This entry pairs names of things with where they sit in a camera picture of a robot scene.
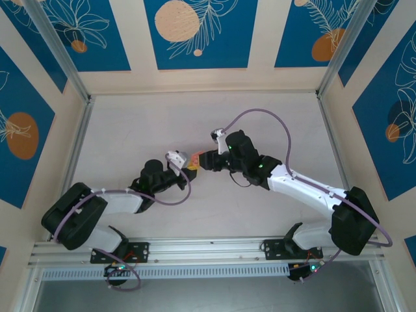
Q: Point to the pink earbud charging case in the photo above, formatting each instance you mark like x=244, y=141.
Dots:
x=196, y=159

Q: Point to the black controller board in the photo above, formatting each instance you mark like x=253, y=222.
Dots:
x=302, y=273
x=113, y=271

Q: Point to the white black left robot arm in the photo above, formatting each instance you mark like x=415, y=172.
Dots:
x=120, y=201

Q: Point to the aluminium lower frame rail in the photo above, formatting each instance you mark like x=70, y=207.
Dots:
x=29, y=292
x=385, y=292

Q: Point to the aluminium frame post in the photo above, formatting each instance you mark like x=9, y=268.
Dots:
x=59, y=48
x=348, y=48

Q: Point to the blue floral wall panel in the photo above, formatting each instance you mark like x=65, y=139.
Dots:
x=19, y=97
x=35, y=42
x=227, y=48
x=292, y=39
x=107, y=32
x=377, y=136
x=390, y=29

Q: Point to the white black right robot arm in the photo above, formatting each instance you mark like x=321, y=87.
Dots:
x=302, y=188

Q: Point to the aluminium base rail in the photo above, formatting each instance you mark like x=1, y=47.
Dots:
x=208, y=248

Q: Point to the aluminium table side rail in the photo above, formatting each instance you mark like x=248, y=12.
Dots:
x=74, y=162
x=339, y=162

